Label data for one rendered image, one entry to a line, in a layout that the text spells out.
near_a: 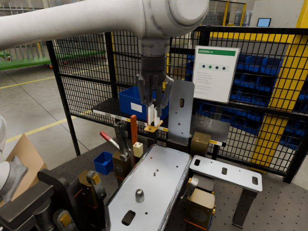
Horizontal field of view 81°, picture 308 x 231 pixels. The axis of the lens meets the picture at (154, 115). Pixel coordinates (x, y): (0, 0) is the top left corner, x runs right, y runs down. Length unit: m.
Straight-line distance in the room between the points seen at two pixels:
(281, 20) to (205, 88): 5.75
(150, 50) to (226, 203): 0.92
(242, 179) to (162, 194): 0.34
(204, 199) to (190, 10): 0.57
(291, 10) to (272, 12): 0.43
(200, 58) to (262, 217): 0.89
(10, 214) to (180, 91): 0.70
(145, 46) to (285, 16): 6.33
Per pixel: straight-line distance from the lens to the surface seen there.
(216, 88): 1.10
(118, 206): 0.73
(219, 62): 1.06
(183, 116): 0.89
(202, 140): 0.91
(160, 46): 0.50
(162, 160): 0.87
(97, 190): 0.73
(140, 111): 1.10
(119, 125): 0.74
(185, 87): 0.83
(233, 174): 0.87
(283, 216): 1.24
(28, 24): 0.48
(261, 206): 1.22
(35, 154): 1.09
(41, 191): 0.59
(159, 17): 0.32
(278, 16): 6.77
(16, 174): 1.12
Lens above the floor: 1.59
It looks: 29 degrees down
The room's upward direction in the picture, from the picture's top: straight up
